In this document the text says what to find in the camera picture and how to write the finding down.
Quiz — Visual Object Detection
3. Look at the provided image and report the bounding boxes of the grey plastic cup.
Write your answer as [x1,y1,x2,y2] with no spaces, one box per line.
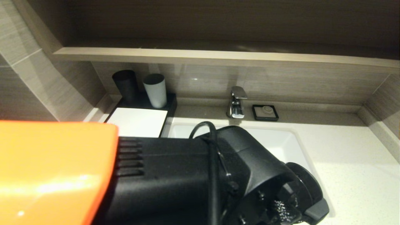
[143,73,167,108]

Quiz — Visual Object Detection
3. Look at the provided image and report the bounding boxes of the black box with white top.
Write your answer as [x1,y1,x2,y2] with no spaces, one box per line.
[105,92,178,138]

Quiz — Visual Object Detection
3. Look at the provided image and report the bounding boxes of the chrome faucet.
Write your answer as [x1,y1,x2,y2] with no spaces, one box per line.
[227,86,248,118]

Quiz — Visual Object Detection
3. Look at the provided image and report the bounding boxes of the black square soap dish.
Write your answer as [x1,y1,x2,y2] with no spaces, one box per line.
[252,104,279,122]

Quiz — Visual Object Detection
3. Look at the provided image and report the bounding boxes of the black cup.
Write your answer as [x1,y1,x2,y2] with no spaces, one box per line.
[112,69,139,103]

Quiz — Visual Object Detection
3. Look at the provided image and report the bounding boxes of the white ceramic sink basin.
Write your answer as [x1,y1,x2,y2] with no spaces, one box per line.
[168,123,334,217]

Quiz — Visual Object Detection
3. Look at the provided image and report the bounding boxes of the wooden wall ledge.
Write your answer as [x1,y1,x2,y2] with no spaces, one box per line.
[53,47,400,74]

